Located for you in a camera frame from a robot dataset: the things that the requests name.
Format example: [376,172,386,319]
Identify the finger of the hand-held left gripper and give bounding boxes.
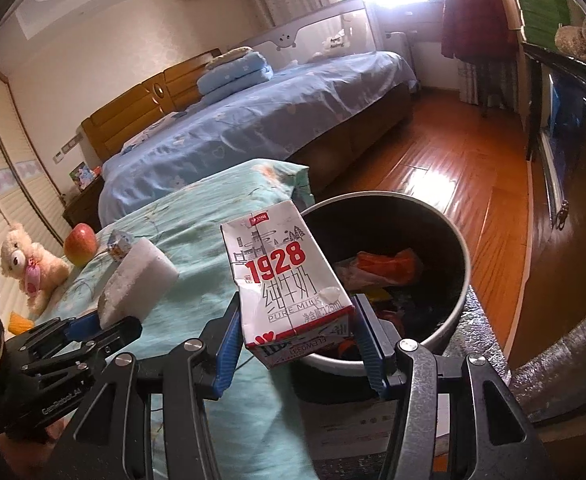
[19,311,102,362]
[65,316,144,377]

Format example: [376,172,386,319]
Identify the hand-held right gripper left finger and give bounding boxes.
[58,302,244,480]

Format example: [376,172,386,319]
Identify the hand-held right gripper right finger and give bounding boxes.
[353,294,548,480]

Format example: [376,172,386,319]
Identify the white foam block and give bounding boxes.
[97,237,180,329]

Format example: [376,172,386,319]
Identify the white milk carton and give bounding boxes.
[220,199,354,370]

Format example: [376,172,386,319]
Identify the black round trash bin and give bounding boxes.
[288,191,472,379]

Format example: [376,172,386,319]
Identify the person's left hand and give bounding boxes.
[0,417,72,467]

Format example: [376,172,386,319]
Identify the yellow orange item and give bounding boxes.
[4,311,36,336]

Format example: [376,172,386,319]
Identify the white teddy bear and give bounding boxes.
[0,222,74,317]

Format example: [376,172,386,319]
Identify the red apple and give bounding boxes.
[63,223,98,268]

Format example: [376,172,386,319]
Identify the orange plastic bag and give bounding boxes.
[335,247,424,294]

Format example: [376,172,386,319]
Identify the silver foil mat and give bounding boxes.
[437,290,514,480]

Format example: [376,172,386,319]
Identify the teal printed cloth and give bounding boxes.
[30,158,318,480]

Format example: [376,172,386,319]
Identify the dark wooden nightstand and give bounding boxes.
[63,175,106,233]

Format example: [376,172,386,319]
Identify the white sliding wardrobe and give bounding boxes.
[0,65,74,263]

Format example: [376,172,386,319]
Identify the printed flat pillow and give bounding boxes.
[122,112,184,154]

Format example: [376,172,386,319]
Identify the bed with blue sheet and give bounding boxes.
[98,50,420,229]

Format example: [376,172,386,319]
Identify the wooden headboard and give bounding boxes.
[81,49,222,163]

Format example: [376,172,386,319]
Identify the folded blue quilt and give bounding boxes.
[196,52,274,99]

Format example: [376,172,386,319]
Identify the metal clothes rack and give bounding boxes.
[458,57,522,119]

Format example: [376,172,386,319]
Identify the beige pillow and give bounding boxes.
[205,46,254,68]

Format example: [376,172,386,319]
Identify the white radiator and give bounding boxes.
[385,32,416,69]

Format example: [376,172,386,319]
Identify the dark glossy cabinet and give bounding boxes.
[520,42,586,234]

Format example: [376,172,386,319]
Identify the red hanging coat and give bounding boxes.
[440,0,517,64]

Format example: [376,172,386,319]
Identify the brown plush toy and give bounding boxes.
[554,17,586,62]

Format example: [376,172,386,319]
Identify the green boxes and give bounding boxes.
[510,0,574,47]

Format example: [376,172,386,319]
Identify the photo frame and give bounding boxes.
[69,161,96,194]

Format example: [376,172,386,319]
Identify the wall switch panel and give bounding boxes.
[53,132,84,164]

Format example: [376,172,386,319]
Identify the grey bed guard rail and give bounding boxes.
[235,0,390,64]

